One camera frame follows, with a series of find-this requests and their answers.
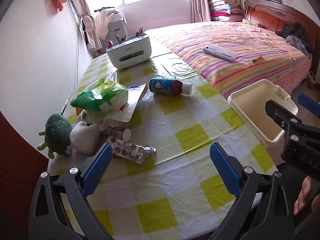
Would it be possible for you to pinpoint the blue white plastic case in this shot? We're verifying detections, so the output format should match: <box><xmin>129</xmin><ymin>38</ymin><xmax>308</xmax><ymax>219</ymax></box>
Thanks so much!
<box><xmin>202</xmin><ymin>43</ymin><xmax>236</xmax><ymax>62</ymax></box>

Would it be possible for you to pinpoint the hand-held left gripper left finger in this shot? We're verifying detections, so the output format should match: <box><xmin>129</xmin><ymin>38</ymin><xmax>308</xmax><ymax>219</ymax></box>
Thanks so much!
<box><xmin>29</xmin><ymin>142</ymin><xmax>114</xmax><ymax>240</ymax></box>

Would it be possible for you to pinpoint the pale hanging garment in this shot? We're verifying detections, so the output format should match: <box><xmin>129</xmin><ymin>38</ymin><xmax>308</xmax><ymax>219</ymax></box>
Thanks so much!
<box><xmin>81</xmin><ymin>15</ymin><xmax>103</xmax><ymax>55</ymax></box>

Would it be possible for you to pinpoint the grey garment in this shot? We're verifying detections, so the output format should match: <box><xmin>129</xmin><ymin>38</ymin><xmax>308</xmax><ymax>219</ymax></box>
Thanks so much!
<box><xmin>286</xmin><ymin>35</ymin><xmax>313</xmax><ymax>58</ymax></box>

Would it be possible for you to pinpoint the white plush toy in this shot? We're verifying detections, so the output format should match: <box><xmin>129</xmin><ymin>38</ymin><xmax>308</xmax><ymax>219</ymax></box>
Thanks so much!
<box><xmin>67</xmin><ymin>110</ymin><xmax>105</xmax><ymax>155</ymax></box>

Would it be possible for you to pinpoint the green patterned pillow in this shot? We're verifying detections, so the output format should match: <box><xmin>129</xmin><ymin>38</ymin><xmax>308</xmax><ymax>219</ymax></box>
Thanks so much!
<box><xmin>242</xmin><ymin>18</ymin><xmax>260</xmax><ymax>27</ymax></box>

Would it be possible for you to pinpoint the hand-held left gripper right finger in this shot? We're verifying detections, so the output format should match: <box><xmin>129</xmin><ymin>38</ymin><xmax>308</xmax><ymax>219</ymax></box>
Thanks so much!
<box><xmin>209</xmin><ymin>142</ymin><xmax>294</xmax><ymax>240</ymax></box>

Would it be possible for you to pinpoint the white chopstick holder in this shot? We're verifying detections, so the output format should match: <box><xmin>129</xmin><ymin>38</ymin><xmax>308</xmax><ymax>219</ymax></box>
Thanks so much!
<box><xmin>106</xmin><ymin>34</ymin><xmax>151</xmax><ymax>69</ymax></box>

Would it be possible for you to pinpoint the silver pill blister pack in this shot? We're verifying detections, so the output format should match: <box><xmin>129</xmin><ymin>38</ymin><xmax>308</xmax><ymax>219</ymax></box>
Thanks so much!
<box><xmin>106</xmin><ymin>135</ymin><xmax>157</xmax><ymax>165</ymax></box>

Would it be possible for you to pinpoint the checked plastic tablecloth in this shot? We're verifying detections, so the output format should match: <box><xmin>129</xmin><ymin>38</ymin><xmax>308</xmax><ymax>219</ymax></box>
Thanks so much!
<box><xmin>47</xmin><ymin>36</ymin><xmax>275</xmax><ymax>240</ymax></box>

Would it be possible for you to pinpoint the bed with striped sheet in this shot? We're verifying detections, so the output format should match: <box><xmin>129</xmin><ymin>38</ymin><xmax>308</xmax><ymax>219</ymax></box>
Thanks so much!
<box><xmin>145</xmin><ymin>21</ymin><xmax>313</xmax><ymax>100</ymax></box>

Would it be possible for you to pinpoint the green plastic bag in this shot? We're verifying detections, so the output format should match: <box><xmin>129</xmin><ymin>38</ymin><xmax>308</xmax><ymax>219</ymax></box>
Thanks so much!
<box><xmin>70</xmin><ymin>77</ymin><xmax>129</xmax><ymax>113</ymax></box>

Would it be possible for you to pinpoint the wooden bed headboard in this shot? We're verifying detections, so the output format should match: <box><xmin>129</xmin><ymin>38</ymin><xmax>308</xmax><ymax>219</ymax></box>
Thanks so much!
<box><xmin>244</xmin><ymin>0</ymin><xmax>320</xmax><ymax>55</ymax></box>

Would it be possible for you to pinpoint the white medicine box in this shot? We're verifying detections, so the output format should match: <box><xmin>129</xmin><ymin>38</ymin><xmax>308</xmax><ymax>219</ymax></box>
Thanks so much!
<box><xmin>102</xmin><ymin>83</ymin><xmax>148</xmax><ymax>129</ymax></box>

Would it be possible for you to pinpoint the blue label drink bottle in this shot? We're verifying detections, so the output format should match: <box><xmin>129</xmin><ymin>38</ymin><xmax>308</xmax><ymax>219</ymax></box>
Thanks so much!
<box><xmin>149</xmin><ymin>77</ymin><xmax>193</xmax><ymax>96</ymax></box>

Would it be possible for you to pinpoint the black jacket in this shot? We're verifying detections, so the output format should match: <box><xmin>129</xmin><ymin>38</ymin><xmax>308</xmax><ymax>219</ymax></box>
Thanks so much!
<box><xmin>275</xmin><ymin>22</ymin><xmax>307</xmax><ymax>39</ymax></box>

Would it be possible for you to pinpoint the dark red wooden panel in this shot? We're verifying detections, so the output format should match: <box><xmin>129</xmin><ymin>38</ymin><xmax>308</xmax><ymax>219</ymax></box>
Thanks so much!
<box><xmin>0</xmin><ymin>110</ymin><xmax>49</xmax><ymax>240</ymax></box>

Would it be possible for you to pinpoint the cream plastic bin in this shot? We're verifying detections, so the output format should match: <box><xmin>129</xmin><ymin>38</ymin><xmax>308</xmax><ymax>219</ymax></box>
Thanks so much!
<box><xmin>227</xmin><ymin>79</ymin><xmax>299</xmax><ymax>148</ymax></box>

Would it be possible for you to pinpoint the stack of folded quilts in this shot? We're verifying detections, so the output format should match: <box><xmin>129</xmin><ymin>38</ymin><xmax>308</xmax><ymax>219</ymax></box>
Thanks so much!
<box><xmin>207</xmin><ymin>0</ymin><xmax>244</xmax><ymax>22</ymax></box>

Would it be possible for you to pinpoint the small pill bottle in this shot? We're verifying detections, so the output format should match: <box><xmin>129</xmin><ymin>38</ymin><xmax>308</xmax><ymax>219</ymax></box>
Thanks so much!
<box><xmin>105</xmin><ymin>126</ymin><xmax>132</xmax><ymax>140</ymax></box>

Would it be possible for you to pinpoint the grey cabinet with cloth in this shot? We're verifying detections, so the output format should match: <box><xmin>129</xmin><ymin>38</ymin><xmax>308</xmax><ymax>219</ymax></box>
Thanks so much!
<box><xmin>107</xmin><ymin>12</ymin><xmax>128</xmax><ymax>40</ymax></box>

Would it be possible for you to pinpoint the green broccoli plush toy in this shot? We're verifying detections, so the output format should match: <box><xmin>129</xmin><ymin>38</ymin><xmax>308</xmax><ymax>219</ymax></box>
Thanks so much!
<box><xmin>37</xmin><ymin>114</ymin><xmax>73</xmax><ymax>159</ymax></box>

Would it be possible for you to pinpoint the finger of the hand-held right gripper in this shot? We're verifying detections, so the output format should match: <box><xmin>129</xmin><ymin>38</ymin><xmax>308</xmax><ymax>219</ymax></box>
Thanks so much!
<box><xmin>297</xmin><ymin>93</ymin><xmax>320</xmax><ymax>117</ymax></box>
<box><xmin>265</xmin><ymin>100</ymin><xmax>304</xmax><ymax>143</ymax></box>

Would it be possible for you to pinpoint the person's right hand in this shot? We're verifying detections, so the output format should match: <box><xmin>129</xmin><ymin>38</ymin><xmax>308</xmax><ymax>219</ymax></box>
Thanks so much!
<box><xmin>294</xmin><ymin>176</ymin><xmax>320</xmax><ymax>216</ymax></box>

